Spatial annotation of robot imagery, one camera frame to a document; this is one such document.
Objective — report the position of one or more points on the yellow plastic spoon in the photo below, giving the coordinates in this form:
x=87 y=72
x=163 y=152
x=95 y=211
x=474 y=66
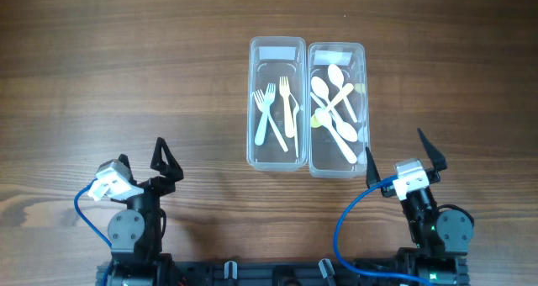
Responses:
x=321 y=90

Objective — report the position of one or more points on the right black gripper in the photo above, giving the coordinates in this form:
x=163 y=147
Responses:
x=436 y=160

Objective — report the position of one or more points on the small white plastic spoon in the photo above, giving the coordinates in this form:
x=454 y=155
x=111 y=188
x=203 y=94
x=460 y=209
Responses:
x=336 y=77

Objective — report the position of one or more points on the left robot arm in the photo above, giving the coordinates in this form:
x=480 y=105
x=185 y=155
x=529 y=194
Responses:
x=136 y=233

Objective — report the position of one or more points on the yellow plastic fork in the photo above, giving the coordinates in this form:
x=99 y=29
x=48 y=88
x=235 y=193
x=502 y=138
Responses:
x=285 y=92

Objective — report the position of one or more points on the clear plastic container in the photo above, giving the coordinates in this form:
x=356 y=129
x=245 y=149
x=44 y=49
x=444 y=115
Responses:
x=325 y=157
x=270 y=58

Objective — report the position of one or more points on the light blue plastic fork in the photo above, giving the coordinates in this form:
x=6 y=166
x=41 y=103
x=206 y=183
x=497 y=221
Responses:
x=264 y=102

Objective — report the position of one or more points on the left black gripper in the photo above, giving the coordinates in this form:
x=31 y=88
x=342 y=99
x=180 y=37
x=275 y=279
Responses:
x=171 y=171

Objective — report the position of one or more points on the large white plastic spoon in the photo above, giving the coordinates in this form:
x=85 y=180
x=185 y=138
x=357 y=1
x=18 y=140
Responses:
x=325 y=119

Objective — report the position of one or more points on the white spoon with round bowl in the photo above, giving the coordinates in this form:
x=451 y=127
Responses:
x=344 y=129

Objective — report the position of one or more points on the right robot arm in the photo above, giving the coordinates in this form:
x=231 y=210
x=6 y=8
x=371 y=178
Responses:
x=441 y=233

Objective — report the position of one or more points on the thin white plastic fork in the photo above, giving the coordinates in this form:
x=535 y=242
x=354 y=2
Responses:
x=296 y=109

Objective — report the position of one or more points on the white spoon with long handle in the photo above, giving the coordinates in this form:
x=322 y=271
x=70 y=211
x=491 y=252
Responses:
x=321 y=89

